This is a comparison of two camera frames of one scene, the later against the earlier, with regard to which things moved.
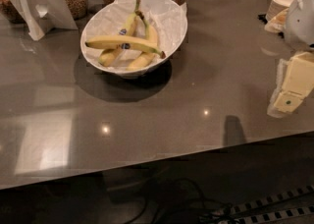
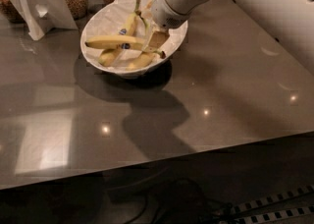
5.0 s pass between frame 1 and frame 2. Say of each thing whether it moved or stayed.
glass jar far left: stayed
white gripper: moved
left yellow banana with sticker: stayed
